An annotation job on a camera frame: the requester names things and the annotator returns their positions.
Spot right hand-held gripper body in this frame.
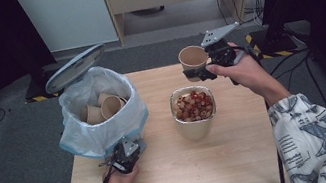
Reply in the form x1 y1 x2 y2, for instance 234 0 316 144
198 21 247 72

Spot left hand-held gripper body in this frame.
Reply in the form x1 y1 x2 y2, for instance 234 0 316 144
107 135 147 177

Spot brown paper cup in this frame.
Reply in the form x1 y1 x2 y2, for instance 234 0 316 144
82 101 107 127
176 42 215 85
98 92 130 121
94 90 117 108

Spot beige bowl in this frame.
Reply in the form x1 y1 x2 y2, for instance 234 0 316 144
167 82 223 145

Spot white blue lidded trash can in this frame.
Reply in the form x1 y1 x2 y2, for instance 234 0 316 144
39 43 113 96

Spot person's right hand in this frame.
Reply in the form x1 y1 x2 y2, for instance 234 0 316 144
202 35 280 107

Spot trash bin with plastic bag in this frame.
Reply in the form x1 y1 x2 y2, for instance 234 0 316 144
46 58 156 167

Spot pile of cereal rings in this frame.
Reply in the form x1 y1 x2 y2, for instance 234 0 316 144
171 87 216 126

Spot black stand with striped base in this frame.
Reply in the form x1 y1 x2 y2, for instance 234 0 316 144
15 37 75 104
239 0 301 64

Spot white cabinet panel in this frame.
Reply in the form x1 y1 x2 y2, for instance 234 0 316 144
15 0 121 59

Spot black floor cables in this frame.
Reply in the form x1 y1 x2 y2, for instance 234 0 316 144
257 20 326 127

